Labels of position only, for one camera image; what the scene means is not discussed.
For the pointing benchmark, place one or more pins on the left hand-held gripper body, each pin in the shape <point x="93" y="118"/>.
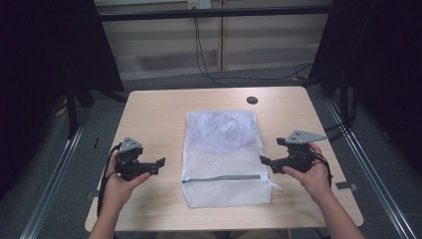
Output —
<point x="131" y="164"/>

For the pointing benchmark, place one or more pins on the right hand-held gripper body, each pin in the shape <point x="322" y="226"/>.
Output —
<point x="298" y="156"/>

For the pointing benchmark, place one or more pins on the white mesh laundry bag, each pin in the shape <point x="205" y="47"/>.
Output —
<point x="225" y="166"/>

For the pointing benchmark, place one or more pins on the person's right hand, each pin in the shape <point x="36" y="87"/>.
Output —
<point x="315" y="179"/>

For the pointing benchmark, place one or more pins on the person's left hand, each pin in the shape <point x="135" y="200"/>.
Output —
<point x="116" y="192"/>

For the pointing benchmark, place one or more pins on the grey tape piece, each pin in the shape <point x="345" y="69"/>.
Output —
<point x="93" y="194"/>
<point x="346" y="186"/>

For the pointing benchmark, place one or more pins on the dark round table grommet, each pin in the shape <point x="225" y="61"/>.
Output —
<point x="252" y="100"/>

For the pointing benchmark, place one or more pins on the white crumpled cloth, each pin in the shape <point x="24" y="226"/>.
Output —
<point x="222" y="131"/>

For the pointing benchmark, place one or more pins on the black metal stand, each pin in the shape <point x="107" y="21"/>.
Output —
<point x="71" y="113"/>

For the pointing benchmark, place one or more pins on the dark curtain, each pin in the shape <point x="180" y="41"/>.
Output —
<point x="40" y="83"/>
<point x="384" y="73"/>

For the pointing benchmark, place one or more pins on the black horizontal metal bar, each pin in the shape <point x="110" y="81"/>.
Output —
<point x="212" y="14"/>

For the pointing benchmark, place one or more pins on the metal floor rail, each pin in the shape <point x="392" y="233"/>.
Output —
<point x="49" y="189"/>
<point x="375" y="176"/>

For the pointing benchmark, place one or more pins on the white wall outlet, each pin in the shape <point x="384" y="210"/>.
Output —
<point x="199" y="4"/>

